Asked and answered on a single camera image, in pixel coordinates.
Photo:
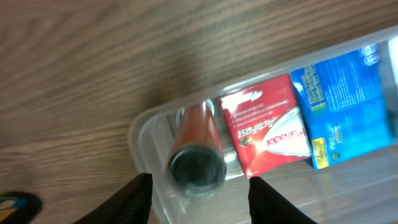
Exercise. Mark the red medicine box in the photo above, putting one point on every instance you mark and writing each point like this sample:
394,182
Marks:
266,126

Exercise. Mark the white medicine box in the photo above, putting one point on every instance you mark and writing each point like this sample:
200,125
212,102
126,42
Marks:
393,55

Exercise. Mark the clear plastic container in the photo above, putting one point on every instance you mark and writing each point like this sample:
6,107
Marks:
360,190

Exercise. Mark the blue medicine box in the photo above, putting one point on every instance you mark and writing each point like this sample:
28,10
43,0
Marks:
343,106

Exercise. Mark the dark syrup bottle white cap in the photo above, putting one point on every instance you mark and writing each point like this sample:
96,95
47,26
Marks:
19,207

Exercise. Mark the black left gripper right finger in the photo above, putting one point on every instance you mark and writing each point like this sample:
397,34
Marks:
267,206

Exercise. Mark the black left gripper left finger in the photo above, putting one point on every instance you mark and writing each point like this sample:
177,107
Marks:
130,205

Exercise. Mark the orange vitamin tube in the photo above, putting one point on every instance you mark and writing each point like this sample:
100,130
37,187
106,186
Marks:
196,165

